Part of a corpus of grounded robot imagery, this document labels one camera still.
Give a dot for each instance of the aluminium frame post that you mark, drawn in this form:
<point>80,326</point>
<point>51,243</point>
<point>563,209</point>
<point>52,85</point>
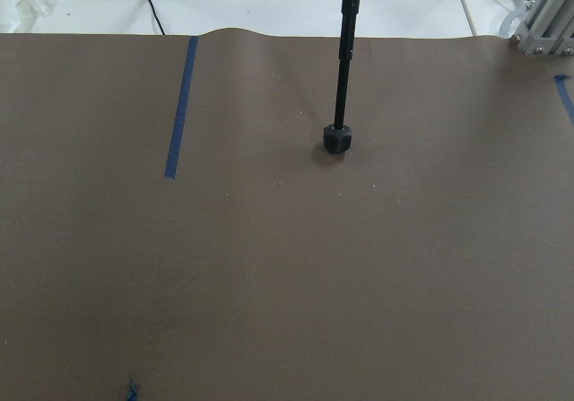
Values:
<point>547,29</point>

